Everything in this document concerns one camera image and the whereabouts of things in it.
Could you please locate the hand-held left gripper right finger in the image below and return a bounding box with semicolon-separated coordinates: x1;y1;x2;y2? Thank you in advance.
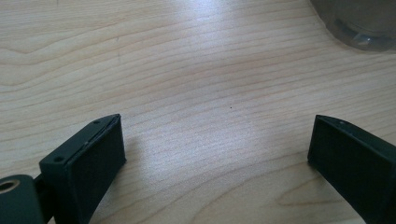
307;114;396;224

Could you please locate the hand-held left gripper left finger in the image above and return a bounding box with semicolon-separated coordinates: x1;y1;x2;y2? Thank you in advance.
38;113;127;224

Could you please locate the clear plastic storage box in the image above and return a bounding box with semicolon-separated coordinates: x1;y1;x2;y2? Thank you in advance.
309;0;396;52

